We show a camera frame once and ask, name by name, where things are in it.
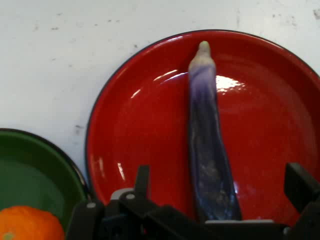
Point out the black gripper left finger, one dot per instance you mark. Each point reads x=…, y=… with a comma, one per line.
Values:
x=125, y=220

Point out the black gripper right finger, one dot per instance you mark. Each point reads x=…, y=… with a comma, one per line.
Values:
x=306, y=195

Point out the long purple eggplant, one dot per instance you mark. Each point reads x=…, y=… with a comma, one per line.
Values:
x=205, y=130

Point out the red enamel plate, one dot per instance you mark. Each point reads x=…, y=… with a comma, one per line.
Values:
x=150, y=130

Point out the orange mandarin fruit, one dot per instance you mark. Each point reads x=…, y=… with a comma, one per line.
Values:
x=27, y=225

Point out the green enamel plate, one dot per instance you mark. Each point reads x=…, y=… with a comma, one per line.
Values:
x=30, y=170

